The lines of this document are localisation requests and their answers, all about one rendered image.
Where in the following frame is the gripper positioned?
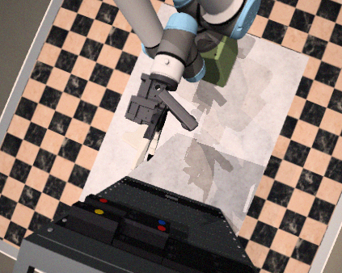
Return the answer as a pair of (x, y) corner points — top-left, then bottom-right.
(122, 73), (178, 170)

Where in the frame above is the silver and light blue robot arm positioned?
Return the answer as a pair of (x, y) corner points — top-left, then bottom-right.
(113, 0), (261, 132)

